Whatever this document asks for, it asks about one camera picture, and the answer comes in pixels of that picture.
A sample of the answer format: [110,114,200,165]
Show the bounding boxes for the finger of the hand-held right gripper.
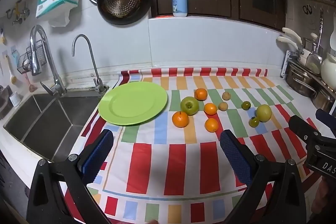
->
[288,115,323,141]
[315,109,336,133]

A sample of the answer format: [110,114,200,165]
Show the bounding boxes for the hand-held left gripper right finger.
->
[220,130,307,224]

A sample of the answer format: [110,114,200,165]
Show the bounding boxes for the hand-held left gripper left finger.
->
[26,129,114,224]

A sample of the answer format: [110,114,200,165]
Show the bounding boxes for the orange mandarin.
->
[205,118,219,133]
[194,88,208,101]
[172,111,189,128]
[204,103,218,116]

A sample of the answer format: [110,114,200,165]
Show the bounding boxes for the yellow apple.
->
[256,104,272,123]

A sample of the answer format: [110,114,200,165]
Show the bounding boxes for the green plate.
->
[98,82,168,126]

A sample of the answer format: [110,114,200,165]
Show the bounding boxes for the green apple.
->
[180,96,199,116]

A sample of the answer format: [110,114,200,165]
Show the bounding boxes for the stainless steel pot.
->
[311,82,336,111]
[286,61,319,97]

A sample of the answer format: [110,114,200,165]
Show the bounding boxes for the stainless steel sink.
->
[3,93,105,163]

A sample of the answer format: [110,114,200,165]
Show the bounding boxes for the metal dish rack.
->
[280,50,297,78]

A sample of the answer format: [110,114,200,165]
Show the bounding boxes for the striped colourful tablecloth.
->
[64,68,328,224]

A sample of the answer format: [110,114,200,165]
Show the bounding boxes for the slim gooseneck faucet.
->
[72,34,109,94]

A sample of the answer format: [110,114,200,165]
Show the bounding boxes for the large chrome faucet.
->
[29,25,67,97]

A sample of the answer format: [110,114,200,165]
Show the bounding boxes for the clear plastic bag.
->
[49,5,71,28]

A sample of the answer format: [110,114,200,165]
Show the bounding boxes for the white handled knife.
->
[282,27,302,45]
[276,36,302,51]

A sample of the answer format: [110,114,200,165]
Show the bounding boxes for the black wire basket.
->
[17,40,44,74]

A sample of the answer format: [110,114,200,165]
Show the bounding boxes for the wall hooks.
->
[6,0,30,26]

